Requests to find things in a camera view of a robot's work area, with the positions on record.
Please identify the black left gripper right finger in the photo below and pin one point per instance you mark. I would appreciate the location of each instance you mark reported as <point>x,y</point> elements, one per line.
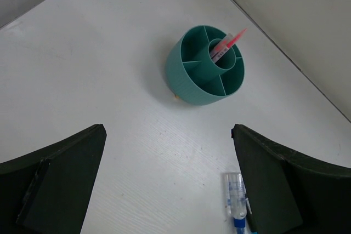
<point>290,192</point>

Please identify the teal round desk organizer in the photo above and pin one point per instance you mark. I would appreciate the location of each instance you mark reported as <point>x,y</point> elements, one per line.
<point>194,77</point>

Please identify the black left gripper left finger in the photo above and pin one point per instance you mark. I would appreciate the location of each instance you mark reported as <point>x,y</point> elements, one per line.
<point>48,190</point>

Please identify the pink highlighter clear cap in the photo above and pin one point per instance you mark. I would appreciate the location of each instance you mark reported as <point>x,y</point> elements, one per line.
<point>221,48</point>

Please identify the black marker blue cap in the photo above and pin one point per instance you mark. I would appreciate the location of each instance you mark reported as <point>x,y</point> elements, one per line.
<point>250,219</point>

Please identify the thin pink pen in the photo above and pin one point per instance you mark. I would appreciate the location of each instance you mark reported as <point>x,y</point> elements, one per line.
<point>233,40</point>

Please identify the clear glue bottle blue cap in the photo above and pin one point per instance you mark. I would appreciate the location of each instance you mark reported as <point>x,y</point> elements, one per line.
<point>236,200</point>

